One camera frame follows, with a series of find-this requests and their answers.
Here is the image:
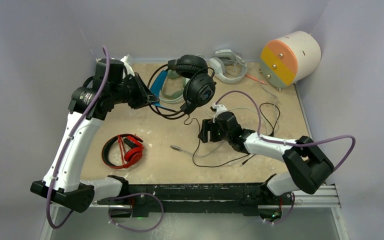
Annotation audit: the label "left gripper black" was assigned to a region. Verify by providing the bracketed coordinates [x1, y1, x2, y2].
[110, 71, 160, 110]

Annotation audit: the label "red headphones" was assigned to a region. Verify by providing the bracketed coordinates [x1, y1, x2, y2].
[101, 133, 144, 170]

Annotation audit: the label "black blue headphones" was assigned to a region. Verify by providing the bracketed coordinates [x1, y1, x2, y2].
[147, 54, 217, 120]

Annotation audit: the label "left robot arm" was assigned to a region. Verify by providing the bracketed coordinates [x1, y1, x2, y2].
[30, 55, 158, 213]

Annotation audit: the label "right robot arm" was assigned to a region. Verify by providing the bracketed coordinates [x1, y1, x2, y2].
[198, 111, 335, 204]

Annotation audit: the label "mint green headphones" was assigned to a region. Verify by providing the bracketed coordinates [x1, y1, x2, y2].
[159, 70, 189, 104]

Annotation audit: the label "white grey headphones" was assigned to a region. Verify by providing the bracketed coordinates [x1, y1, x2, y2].
[208, 49, 248, 85]

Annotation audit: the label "orange pen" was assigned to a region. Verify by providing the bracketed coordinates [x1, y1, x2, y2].
[245, 74, 266, 85]

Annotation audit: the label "round pastel drawer cabinet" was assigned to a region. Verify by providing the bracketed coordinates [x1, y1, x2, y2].
[260, 31, 322, 89]

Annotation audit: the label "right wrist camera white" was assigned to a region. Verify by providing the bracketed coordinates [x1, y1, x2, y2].
[210, 103, 228, 122]

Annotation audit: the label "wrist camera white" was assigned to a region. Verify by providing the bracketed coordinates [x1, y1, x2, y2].
[120, 54, 135, 76]
[210, 103, 228, 122]

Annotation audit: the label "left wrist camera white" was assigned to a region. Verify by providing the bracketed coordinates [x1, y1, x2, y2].
[120, 54, 135, 76]

